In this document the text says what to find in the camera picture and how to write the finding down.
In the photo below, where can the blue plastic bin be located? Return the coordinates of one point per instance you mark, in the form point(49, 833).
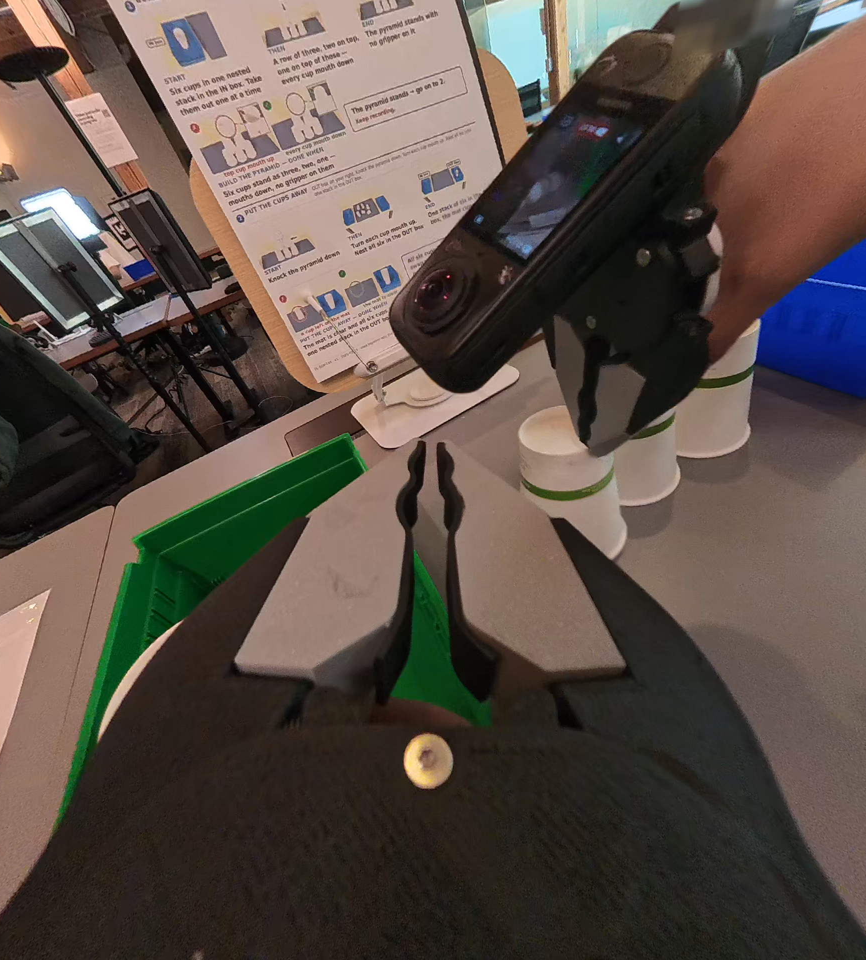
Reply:
point(838, 337)

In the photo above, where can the grey background desk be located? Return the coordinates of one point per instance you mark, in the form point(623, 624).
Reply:
point(133, 324)

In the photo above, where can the white poster stand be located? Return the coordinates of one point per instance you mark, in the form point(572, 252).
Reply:
point(403, 420)

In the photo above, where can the lit computer monitor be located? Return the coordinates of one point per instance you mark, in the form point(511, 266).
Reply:
point(50, 202)

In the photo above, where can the black floor lamp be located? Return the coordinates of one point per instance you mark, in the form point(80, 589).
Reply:
point(32, 64)

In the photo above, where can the wooden poster board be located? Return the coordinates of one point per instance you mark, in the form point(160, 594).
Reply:
point(509, 112)

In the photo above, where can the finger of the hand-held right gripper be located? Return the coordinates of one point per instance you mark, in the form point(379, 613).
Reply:
point(620, 397)
point(569, 367)

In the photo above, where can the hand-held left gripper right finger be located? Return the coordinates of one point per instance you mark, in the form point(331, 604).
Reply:
point(545, 592)

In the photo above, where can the person's right forearm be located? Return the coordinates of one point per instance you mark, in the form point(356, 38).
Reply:
point(860, 135)

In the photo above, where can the paper wall notice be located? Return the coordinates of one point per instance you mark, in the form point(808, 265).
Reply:
point(103, 131)

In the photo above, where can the black tripod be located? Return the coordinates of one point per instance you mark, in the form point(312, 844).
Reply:
point(208, 337)
point(125, 352)

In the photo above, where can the tablet screen on tripod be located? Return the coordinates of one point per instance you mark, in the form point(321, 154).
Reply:
point(159, 240)
point(50, 262)

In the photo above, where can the green plastic bin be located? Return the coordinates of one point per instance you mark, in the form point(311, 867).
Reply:
point(253, 510)

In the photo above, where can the person's right hand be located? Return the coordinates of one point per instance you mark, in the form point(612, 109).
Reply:
point(763, 225)

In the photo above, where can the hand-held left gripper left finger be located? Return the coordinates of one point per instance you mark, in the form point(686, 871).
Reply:
point(313, 592)

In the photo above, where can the instruction poster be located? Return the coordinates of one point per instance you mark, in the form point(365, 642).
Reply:
point(313, 150)

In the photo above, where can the white green-banded paper cup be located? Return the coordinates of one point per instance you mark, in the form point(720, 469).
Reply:
point(133, 675)
point(650, 472)
point(718, 420)
point(575, 510)

